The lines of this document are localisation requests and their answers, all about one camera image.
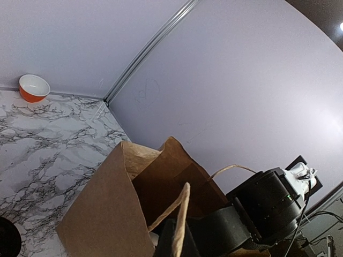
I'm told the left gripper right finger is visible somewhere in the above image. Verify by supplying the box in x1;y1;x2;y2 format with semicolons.
182;222;201;257

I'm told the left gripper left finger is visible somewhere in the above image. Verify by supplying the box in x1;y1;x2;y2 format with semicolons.
154;218;176;257

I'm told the brown paper bag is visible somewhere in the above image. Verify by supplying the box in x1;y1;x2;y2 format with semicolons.
55;135;271;257

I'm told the black plastic cup lid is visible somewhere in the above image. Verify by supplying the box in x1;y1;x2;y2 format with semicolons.
1;217;21;257

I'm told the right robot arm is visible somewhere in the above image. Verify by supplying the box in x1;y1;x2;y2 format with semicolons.
188;168;312;256

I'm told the orange bowl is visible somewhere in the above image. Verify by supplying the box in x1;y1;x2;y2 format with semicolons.
19;74;50;103

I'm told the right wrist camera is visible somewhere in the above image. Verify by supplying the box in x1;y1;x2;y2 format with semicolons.
283;155;323;201

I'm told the right aluminium frame post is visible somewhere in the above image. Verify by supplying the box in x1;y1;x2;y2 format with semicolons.
103;0;200;106

